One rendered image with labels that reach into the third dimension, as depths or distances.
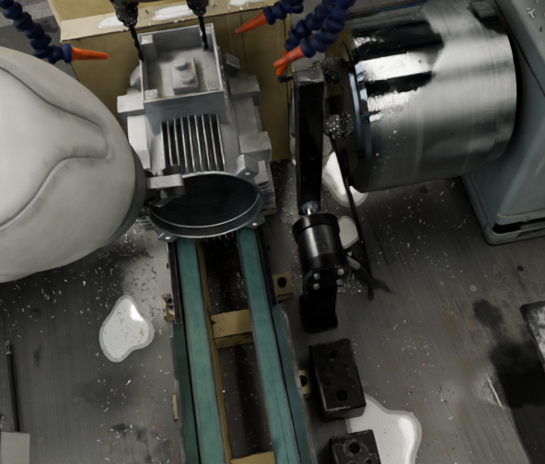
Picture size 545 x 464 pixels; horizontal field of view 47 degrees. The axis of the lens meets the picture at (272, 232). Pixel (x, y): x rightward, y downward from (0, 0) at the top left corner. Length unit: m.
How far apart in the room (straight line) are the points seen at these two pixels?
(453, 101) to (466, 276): 0.34
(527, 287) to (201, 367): 0.53
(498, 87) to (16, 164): 0.67
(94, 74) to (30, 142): 0.68
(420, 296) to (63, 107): 0.81
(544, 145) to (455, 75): 0.16
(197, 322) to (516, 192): 0.49
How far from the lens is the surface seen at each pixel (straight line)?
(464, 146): 0.83
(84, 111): 0.29
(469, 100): 0.81
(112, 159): 0.30
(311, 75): 0.64
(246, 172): 0.77
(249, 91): 0.87
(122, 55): 0.91
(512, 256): 1.08
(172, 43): 0.87
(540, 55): 0.84
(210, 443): 0.82
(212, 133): 0.78
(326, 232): 0.77
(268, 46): 0.92
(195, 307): 0.87
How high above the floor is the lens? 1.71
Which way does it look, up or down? 60 degrees down
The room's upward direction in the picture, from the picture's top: 6 degrees counter-clockwise
